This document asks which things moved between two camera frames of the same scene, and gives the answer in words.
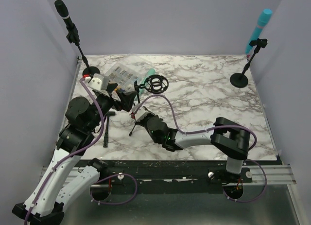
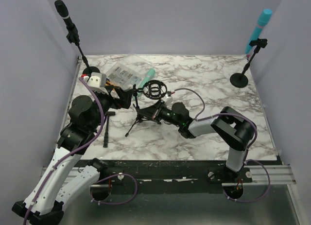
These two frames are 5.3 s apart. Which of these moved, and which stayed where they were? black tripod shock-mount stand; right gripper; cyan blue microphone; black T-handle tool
Moved: right gripper; black tripod shock-mount stand
Stayed: black T-handle tool; cyan blue microphone
